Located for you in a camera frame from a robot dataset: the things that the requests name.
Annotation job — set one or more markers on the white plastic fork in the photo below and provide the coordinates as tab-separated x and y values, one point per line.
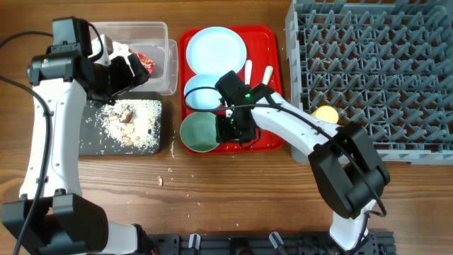
247	71

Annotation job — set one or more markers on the clear plastic bin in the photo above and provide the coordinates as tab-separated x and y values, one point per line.
151	39

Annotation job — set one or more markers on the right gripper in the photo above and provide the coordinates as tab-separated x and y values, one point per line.
224	134

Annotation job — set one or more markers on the yellow plastic cup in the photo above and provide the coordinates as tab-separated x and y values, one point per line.
327	114

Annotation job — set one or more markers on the mint green bowl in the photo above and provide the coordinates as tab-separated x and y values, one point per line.
198	132

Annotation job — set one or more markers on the red snack wrapper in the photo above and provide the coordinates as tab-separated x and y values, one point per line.
146	62

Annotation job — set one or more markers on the food scraps and rice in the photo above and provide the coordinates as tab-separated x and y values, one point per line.
129	124

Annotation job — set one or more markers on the grey dishwasher rack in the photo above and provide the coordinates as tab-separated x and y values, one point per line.
386	65

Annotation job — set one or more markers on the peanut crumb on table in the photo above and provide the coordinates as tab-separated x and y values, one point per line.
160	181

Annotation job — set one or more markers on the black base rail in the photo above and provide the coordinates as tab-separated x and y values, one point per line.
274	243

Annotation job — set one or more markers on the white napkin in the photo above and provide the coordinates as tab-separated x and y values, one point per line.
120	50

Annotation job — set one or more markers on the large light blue plate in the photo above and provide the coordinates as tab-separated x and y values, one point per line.
216	51

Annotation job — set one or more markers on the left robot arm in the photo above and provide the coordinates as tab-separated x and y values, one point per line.
51	216

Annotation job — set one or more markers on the small light blue bowl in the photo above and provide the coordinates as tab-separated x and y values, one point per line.
206	97

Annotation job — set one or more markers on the black plastic tray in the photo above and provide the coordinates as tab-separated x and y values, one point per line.
124	124

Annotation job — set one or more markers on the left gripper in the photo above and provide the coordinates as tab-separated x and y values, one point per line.
127	81

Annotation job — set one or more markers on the white plastic spoon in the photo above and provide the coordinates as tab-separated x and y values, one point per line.
267	75

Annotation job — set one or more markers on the red serving tray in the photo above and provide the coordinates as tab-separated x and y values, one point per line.
261	49

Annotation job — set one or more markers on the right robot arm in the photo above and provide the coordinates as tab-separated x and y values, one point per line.
348	170

